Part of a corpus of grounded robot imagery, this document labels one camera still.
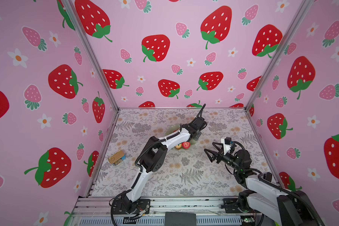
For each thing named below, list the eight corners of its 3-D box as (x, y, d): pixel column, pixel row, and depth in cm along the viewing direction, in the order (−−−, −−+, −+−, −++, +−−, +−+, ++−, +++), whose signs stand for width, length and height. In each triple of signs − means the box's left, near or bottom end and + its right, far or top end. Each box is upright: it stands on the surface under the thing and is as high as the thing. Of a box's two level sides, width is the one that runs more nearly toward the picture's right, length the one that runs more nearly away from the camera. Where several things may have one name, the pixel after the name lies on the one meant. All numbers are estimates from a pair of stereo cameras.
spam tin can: (113, 167, 90) (110, 164, 86) (110, 160, 93) (107, 157, 89) (127, 159, 94) (125, 156, 90) (124, 152, 97) (122, 149, 93)
